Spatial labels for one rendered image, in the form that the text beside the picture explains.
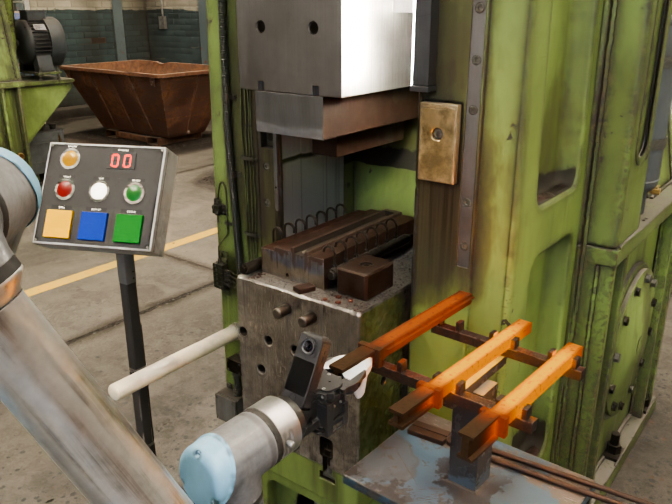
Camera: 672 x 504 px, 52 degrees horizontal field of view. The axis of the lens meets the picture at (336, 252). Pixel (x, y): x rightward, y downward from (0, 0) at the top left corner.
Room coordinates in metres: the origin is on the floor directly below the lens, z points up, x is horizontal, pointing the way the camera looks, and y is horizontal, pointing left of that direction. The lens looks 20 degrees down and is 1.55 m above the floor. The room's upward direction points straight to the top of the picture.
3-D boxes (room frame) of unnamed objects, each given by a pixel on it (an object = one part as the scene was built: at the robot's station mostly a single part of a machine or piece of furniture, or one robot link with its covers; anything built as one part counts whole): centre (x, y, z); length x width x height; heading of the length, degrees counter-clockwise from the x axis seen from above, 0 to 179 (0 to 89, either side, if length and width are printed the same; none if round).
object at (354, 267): (1.51, -0.07, 0.95); 0.12 x 0.08 x 0.06; 143
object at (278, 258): (1.73, -0.02, 0.96); 0.42 x 0.20 x 0.09; 143
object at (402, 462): (1.12, -0.26, 0.67); 0.40 x 0.30 x 0.02; 51
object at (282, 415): (0.87, 0.09, 0.96); 0.10 x 0.05 x 0.09; 51
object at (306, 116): (1.73, -0.02, 1.32); 0.42 x 0.20 x 0.10; 143
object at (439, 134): (1.48, -0.22, 1.27); 0.09 x 0.02 x 0.17; 53
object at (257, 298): (1.71, -0.07, 0.69); 0.56 x 0.38 x 0.45; 143
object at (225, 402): (1.88, 0.32, 0.36); 0.09 x 0.07 x 0.12; 53
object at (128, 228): (1.69, 0.53, 1.01); 0.07 x 0.05 x 0.07; 78
